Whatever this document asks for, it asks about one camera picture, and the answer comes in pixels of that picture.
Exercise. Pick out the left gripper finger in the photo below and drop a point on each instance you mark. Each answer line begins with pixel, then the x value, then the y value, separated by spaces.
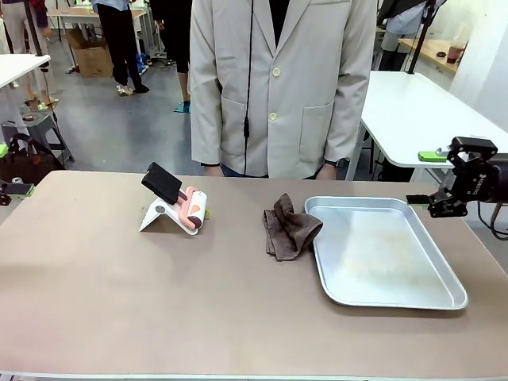
pixel 20 191
pixel 3 150

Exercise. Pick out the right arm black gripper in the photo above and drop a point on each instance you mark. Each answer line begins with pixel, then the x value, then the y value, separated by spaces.
pixel 488 180

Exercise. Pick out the pink lint roller black grip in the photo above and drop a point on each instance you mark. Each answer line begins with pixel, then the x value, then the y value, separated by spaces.
pixel 186 198

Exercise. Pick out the brown microfibre cloth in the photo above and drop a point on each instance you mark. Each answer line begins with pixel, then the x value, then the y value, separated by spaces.
pixel 289 234

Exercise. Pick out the person's right sleeved forearm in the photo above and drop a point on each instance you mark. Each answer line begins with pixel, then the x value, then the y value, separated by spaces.
pixel 204 119

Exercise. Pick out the person's left sleeved forearm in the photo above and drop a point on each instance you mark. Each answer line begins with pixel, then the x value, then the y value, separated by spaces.
pixel 349 119

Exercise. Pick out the person's left hand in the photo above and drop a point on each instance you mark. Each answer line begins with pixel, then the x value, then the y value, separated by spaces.
pixel 328 170

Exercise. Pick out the person's right hand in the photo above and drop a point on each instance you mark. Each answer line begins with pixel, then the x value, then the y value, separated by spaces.
pixel 212 170

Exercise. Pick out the silver drink can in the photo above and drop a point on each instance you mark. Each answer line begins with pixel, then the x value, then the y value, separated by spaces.
pixel 16 181

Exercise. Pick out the dark brown bag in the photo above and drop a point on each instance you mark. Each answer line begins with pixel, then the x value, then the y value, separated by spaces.
pixel 28 166

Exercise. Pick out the grey plastic stool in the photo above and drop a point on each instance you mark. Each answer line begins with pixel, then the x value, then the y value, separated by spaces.
pixel 43 131

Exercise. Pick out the large white side table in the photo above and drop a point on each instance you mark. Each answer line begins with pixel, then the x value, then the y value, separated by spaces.
pixel 416 111

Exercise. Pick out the small white table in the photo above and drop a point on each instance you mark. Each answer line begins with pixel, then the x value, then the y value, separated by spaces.
pixel 20 67

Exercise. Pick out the black wristwatch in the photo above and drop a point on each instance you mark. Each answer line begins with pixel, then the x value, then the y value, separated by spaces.
pixel 342 163

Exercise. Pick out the bottle with dark red drink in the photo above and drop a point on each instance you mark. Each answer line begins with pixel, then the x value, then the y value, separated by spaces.
pixel 456 51

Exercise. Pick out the black stand pole slim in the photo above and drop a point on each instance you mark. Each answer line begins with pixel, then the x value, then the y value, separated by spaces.
pixel 35 28

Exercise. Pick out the bystander in beige trousers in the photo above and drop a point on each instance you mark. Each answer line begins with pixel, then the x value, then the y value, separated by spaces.
pixel 16 24

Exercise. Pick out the silver metal tray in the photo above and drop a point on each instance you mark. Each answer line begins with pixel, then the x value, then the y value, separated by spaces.
pixel 397 285

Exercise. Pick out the brown cardboard box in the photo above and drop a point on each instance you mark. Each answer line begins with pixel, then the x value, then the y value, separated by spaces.
pixel 93 59

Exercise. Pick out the wooden desk light top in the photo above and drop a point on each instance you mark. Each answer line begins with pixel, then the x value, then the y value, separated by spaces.
pixel 428 49

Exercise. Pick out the white folded roller stand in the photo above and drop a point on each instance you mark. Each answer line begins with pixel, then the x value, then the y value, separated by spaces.
pixel 152 216

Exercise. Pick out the black tripod pole thick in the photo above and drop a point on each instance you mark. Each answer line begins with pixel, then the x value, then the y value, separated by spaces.
pixel 420 35

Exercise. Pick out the wooden table with white legs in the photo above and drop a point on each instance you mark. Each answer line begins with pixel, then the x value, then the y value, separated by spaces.
pixel 79 15

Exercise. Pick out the bystander in black trousers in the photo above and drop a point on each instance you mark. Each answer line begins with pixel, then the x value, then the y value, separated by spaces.
pixel 117 39

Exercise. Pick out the blue plastic bag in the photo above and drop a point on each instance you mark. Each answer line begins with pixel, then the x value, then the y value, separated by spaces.
pixel 141 62

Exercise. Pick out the bystander in light blue shirt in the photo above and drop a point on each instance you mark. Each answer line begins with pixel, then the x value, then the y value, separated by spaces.
pixel 405 20

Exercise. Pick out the teal slippers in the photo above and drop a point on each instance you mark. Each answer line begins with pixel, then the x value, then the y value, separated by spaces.
pixel 183 107

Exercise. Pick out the person in beige jacket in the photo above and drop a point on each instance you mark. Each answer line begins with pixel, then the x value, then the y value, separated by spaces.
pixel 301 79

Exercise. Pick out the bystander in black leggings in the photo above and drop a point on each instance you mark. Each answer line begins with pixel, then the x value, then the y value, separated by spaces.
pixel 182 39

